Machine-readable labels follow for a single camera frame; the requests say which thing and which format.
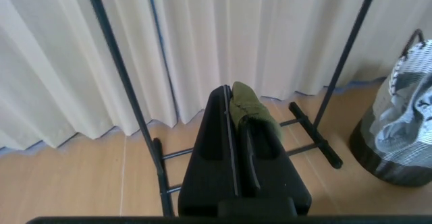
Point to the black clothes rack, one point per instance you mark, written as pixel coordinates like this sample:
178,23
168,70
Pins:
116,57

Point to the white laundry basket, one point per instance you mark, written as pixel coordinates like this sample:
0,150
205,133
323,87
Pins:
418,58

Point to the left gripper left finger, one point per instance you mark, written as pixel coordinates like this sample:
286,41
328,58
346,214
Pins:
207,176

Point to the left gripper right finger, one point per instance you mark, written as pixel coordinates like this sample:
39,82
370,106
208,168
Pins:
280,180

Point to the green shirt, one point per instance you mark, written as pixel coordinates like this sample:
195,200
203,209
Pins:
248,106

